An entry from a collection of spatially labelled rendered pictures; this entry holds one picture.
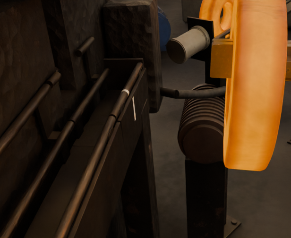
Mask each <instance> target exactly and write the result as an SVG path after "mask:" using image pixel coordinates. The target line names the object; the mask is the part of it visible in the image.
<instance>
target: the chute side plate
mask: <svg viewBox="0 0 291 238"><path fill-rule="evenodd" d="M133 97H134V106H135V114H136V120H135V117H134V108H133V100H132V98H133ZM146 99H148V107H149V96H148V85H147V74H146V68H143V69H142V71H141V74H140V76H139V77H138V79H137V81H136V83H135V86H134V88H133V90H132V92H131V94H130V96H129V98H128V100H127V102H126V104H125V106H124V109H123V111H122V113H121V114H120V116H119V118H118V120H117V123H116V125H115V127H114V129H113V133H112V135H111V137H110V140H109V141H108V144H107V146H106V148H105V151H104V153H103V156H102V158H101V161H100V163H99V165H98V168H97V170H96V173H95V175H94V178H93V180H92V182H91V185H90V187H89V190H88V192H87V194H86V196H85V199H84V201H83V204H82V206H81V208H80V211H79V213H78V216H77V218H76V221H75V223H74V225H73V228H72V230H71V233H70V235H69V237H68V238H106V235H107V232H108V228H109V225H110V222H111V219H112V216H113V213H114V210H115V207H116V203H117V200H118V198H119V195H120V191H121V188H122V185H123V182H124V178H125V176H126V173H127V170H128V166H129V164H130V161H131V158H132V155H133V153H134V150H135V147H136V145H137V142H138V139H139V136H140V134H141V131H142V121H141V112H142V109H143V107H144V104H145V102H146ZM149 109H150V107H149Z"/></svg>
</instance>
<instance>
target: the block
mask: <svg viewBox="0 0 291 238"><path fill-rule="evenodd" d="M102 11H103V20H104V28H105V34H106V41H107V49H108V55H109V59H136V58H143V62H144V68H146V74H147V85H148V96H149V107H150V109H149V113H157V112H158V111H159V109H160V106H161V103H162V100H163V96H161V95H160V88H161V87H163V79H162V65H161V50H160V36H159V21H158V7H157V0H109V1H108V2H107V3H106V4H105V5H104V6H103V9H102Z"/></svg>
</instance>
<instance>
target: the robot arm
mask: <svg viewBox="0 0 291 238"><path fill-rule="evenodd" d="M232 57H233V39H219V38H213V39H212V44H211V60H210V77H213V78H231V73H232ZM285 81H291V40H287V61H286V75H285Z"/></svg>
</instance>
